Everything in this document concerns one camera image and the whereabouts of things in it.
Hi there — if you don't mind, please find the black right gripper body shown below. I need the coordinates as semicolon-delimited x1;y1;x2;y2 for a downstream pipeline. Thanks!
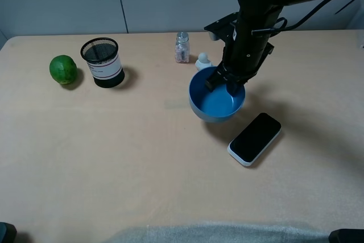
216;28;274;81

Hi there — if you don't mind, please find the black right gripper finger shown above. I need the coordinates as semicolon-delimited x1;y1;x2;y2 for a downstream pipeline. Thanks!
205;71;226;92
226;81;245;96

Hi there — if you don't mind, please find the blue plastic bowl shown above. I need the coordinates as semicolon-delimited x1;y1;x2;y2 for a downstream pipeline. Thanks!
188;67;246;123

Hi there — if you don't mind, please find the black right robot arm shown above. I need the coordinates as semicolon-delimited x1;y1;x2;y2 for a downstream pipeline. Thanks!
204;0;332;95

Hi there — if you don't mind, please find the black object bottom right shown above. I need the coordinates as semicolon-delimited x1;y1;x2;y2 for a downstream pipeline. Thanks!
328;229;364;243

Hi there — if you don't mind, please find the black object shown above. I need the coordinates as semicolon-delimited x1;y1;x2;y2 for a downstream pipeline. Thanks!
328;229;364;243
0;222;17;243

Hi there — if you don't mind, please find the black object bottom left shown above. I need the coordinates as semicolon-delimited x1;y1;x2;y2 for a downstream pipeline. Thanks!
0;222;17;243

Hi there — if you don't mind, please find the small white duck figurine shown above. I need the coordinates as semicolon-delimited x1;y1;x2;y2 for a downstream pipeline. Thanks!
195;52;213;71

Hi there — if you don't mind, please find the clear glass shaker bottle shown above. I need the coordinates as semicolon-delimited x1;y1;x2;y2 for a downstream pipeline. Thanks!
175;32;190;63

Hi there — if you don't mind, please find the black smartphone white case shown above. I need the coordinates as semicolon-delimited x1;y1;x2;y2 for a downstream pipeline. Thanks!
227;113;282;167

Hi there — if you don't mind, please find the black mesh pen holder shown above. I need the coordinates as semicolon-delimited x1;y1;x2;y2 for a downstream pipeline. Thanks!
80;37;125;88

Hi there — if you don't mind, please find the green round fruit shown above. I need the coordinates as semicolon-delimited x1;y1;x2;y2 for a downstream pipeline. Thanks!
49;55;78;85

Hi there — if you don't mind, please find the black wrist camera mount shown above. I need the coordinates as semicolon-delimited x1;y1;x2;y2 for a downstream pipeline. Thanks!
204;12;238;43

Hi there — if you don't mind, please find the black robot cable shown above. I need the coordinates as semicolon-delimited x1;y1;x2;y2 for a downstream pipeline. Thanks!
251;0;364;38

